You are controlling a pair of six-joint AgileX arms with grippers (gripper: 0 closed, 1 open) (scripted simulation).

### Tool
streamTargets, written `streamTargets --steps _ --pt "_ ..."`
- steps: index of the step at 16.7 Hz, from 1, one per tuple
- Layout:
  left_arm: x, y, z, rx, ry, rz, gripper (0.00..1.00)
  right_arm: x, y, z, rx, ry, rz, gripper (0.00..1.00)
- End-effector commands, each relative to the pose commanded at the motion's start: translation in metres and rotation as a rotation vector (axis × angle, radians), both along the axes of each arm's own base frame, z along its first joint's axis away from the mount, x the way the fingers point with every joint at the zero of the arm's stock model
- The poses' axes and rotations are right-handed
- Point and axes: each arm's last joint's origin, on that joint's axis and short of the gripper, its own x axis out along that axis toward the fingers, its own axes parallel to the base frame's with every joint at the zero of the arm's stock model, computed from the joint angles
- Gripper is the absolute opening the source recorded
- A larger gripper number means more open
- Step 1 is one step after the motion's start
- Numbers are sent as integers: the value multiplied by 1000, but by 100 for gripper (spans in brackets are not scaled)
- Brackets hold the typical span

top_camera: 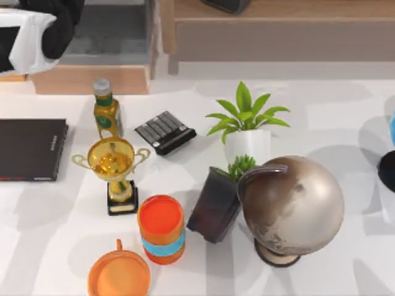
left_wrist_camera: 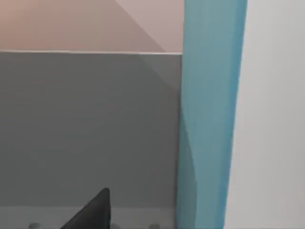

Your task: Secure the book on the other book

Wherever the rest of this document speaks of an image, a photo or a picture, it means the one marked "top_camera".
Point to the pale wooden drawer front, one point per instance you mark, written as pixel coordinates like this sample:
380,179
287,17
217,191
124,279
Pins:
89,79

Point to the black calculator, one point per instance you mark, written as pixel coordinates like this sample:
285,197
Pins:
165,131

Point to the wooden cupboard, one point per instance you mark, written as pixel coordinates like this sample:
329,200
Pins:
277,40

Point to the brown globe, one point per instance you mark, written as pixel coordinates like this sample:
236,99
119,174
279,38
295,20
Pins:
296,209

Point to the blue object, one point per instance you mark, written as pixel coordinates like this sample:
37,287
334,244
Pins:
392,124

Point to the green plant in white pot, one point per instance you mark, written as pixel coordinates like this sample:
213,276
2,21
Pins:
248,142

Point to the green plant in black pot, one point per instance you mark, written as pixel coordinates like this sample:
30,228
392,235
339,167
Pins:
216,206

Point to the orange mug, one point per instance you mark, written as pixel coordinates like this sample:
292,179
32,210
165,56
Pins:
118,274

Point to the dark object on shelf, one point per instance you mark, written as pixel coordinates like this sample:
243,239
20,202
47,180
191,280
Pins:
225,4

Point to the grey drawer inside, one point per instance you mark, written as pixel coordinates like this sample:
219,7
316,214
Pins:
108,34

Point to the green bottle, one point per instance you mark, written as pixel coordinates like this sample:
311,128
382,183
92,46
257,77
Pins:
106,112

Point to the gold trophy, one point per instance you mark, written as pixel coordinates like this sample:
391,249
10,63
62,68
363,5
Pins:
109,158

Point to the black round object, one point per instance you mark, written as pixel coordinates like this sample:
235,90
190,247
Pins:
388,169

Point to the orange cup with blue band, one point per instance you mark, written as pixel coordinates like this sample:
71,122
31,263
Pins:
160,225

